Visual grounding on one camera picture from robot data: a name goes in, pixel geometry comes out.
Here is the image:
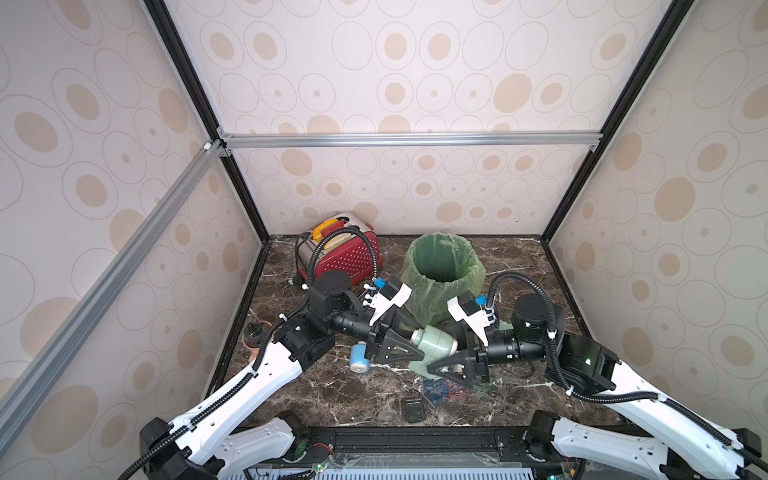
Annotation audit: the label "silver aluminium side bar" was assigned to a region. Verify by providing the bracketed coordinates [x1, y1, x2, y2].
[1, 139, 224, 454]

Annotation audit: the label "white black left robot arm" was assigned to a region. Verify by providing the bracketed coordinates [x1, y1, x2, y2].
[121, 256, 424, 479]

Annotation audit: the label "green plastic bin liner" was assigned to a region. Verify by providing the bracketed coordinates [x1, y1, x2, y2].
[400, 233, 486, 326]

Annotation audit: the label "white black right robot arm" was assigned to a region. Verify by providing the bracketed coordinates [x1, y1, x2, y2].
[428, 271, 767, 479]

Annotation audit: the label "clear blue shavings tray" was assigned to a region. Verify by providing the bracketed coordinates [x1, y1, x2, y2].
[423, 379, 450, 407]

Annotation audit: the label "brown tape roll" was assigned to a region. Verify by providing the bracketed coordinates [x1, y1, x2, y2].
[241, 321, 272, 353]

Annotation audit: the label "sage green pencil sharpener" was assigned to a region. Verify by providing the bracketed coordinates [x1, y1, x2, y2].
[408, 325, 458, 371]

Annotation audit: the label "red plastic basket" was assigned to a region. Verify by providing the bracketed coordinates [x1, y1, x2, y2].
[293, 222, 383, 284]

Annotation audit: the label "clear dark shavings tray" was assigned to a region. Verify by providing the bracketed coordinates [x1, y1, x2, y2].
[401, 398, 426, 424]

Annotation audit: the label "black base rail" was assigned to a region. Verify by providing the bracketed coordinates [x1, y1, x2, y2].
[173, 424, 661, 480]

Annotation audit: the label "red yellow toy items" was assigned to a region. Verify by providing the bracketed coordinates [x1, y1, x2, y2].
[311, 215, 350, 243]

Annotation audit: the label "clear pink shavings tray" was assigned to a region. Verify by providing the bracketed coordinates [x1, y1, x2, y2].
[448, 385, 472, 403]

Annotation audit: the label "blue pencil sharpener in row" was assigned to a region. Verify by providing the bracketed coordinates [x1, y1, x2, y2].
[349, 342, 370, 374]

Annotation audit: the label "clear green shavings tray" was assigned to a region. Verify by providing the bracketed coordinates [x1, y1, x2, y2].
[474, 382, 496, 395]

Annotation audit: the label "silver aluminium crossbar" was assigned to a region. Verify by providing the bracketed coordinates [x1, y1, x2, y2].
[223, 130, 603, 149]

